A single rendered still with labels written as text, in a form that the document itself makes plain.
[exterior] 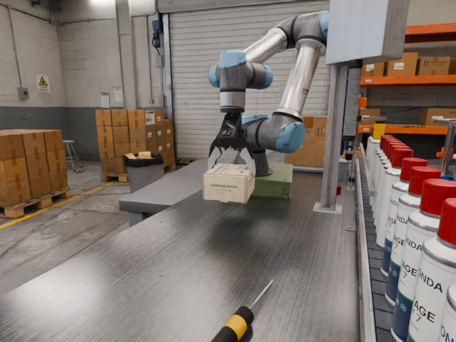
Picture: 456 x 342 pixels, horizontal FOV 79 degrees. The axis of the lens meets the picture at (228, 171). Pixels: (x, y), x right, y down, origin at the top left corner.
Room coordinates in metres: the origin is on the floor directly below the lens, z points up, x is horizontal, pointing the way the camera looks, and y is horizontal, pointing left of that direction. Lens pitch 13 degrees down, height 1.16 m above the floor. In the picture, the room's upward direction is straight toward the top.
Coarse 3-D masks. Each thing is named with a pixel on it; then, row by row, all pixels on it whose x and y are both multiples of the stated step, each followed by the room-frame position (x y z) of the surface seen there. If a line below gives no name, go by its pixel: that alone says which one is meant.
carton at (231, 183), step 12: (216, 168) 0.82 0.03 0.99; (228, 168) 0.82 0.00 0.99; (240, 168) 0.82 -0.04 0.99; (204, 180) 0.74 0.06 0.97; (216, 180) 0.73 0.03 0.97; (228, 180) 0.72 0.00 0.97; (240, 180) 0.71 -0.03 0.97; (252, 180) 0.82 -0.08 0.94; (204, 192) 0.74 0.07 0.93; (216, 192) 0.73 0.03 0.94; (228, 192) 0.72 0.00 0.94; (240, 192) 0.71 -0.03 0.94
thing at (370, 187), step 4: (360, 144) 1.59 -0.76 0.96; (364, 156) 1.17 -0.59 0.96; (364, 160) 1.07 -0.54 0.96; (364, 164) 0.99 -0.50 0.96; (364, 168) 0.93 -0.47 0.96; (364, 172) 0.91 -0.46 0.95; (368, 172) 0.86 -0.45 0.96; (368, 176) 0.81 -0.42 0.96; (368, 180) 0.76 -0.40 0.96; (368, 184) 0.72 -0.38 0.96; (372, 184) 0.72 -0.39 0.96; (368, 188) 0.68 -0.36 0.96; (372, 188) 0.68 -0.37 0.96; (368, 192) 0.66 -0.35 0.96; (372, 192) 0.66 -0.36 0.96; (372, 196) 0.66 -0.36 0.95
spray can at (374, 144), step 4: (372, 140) 1.04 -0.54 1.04; (376, 140) 1.03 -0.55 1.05; (372, 144) 1.03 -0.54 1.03; (376, 144) 1.02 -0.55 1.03; (372, 148) 1.03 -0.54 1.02; (376, 148) 1.02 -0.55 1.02; (372, 152) 1.03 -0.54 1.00; (368, 156) 1.05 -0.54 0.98; (372, 156) 1.03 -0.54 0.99; (368, 160) 1.04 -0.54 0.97; (372, 160) 1.03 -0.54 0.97; (368, 164) 1.04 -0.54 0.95; (372, 164) 1.02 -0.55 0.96; (368, 168) 1.04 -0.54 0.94; (372, 168) 1.02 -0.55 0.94; (372, 172) 1.02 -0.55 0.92; (372, 176) 1.02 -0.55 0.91
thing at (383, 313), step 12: (360, 168) 1.30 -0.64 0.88; (372, 216) 0.69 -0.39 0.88; (372, 228) 0.62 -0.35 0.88; (372, 240) 0.56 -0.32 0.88; (372, 252) 0.50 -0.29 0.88; (372, 264) 0.46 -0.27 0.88; (372, 276) 0.42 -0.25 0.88; (372, 288) 0.39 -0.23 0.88; (384, 288) 0.39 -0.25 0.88; (384, 300) 0.36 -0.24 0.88; (384, 312) 0.34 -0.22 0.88; (384, 324) 0.32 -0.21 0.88; (384, 336) 0.30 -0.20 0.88
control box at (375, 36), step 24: (336, 0) 0.83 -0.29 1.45; (360, 0) 0.77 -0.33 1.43; (384, 0) 0.72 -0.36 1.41; (408, 0) 0.75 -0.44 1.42; (336, 24) 0.83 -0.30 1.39; (360, 24) 0.76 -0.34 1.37; (384, 24) 0.71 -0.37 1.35; (336, 48) 0.82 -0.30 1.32; (360, 48) 0.76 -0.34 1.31; (384, 48) 0.71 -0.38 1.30
